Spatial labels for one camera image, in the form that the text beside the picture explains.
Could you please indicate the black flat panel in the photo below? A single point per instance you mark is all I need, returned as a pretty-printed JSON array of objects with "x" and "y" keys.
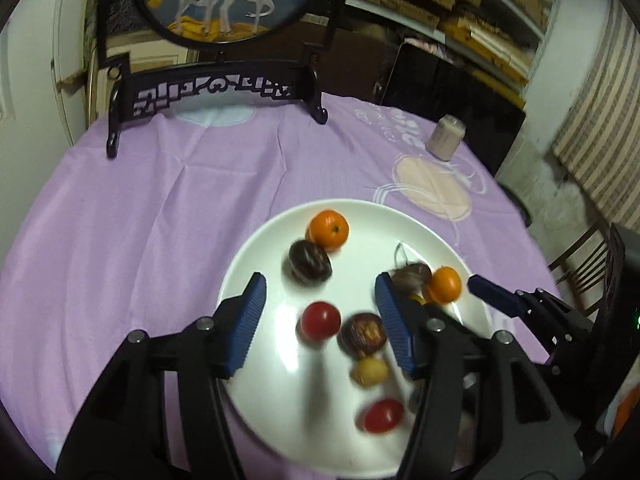
[{"x": 450, "y": 85}]

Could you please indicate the red cherry tomato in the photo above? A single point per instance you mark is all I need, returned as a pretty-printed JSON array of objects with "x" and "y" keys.
[
  {"x": 382, "y": 415},
  {"x": 320, "y": 321}
]

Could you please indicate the checked hanging cloth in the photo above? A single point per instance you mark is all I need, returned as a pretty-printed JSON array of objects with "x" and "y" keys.
[{"x": 605, "y": 120}]

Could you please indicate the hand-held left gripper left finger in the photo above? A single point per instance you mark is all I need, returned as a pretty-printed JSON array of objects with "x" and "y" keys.
[{"x": 245, "y": 325}]

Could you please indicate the white wall shelf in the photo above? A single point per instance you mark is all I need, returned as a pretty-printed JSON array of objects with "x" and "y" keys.
[{"x": 540, "y": 5}]

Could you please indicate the wooden picture frame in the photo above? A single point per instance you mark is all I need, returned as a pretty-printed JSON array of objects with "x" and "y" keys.
[{"x": 145, "y": 57}]

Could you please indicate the pale drink can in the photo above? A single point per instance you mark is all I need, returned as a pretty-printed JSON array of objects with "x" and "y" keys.
[{"x": 445, "y": 137}]

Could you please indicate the white plate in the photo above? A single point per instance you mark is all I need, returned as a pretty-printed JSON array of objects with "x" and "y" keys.
[{"x": 280, "y": 305}]

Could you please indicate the pink cloth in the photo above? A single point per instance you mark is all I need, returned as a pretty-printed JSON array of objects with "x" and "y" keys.
[{"x": 425, "y": 45}]

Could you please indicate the dark water chestnut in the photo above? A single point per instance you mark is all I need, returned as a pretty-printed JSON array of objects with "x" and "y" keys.
[
  {"x": 310, "y": 261},
  {"x": 363, "y": 335},
  {"x": 411, "y": 277}
]

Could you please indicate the purple printed tablecloth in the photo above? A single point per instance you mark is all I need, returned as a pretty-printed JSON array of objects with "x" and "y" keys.
[{"x": 150, "y": 220}]

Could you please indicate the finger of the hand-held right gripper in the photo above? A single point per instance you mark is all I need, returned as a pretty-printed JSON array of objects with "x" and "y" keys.
[
  {"x": 495, "y": 295},
  {"x": 457, "y": 321}
]

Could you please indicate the wooden chair with slat back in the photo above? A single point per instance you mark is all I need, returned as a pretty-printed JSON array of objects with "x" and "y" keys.
[{"x": 582, "y": 265}]

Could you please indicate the small smooth orange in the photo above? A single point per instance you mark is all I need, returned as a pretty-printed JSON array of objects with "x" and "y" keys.
[{"x": 442, "y": 285}]

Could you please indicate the large mandarin with green stem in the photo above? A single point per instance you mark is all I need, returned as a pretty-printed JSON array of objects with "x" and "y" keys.
[{"x": 328, "y": 228}]

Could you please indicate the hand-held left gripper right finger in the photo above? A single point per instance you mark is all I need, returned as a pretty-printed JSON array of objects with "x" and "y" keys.
[{"x": 397, "y": 330}]

